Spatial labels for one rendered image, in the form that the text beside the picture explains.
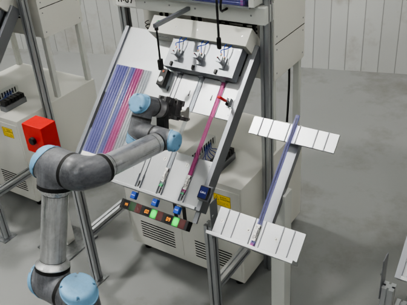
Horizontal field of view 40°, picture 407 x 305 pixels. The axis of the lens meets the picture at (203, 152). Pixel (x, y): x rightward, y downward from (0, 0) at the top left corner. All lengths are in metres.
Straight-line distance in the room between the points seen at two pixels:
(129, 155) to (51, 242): 0.38
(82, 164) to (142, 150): 0.24
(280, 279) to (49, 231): 0.98
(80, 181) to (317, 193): 2.05
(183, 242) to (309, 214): 0.83
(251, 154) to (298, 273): 0.68
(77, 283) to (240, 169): 1.04
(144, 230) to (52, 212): 1.24
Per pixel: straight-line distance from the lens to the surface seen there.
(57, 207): 1.85
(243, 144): 2.79
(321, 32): 5.08
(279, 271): 2.34
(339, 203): 3.45
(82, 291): 1.87
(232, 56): 2.30
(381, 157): 3.92
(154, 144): 1.92
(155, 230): 2.97
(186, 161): 2.28
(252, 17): 2.28
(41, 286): 1.97
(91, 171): 1.73
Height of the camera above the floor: 2.04
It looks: 31 degrees down
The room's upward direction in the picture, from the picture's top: 5 degrees counter-clockwise
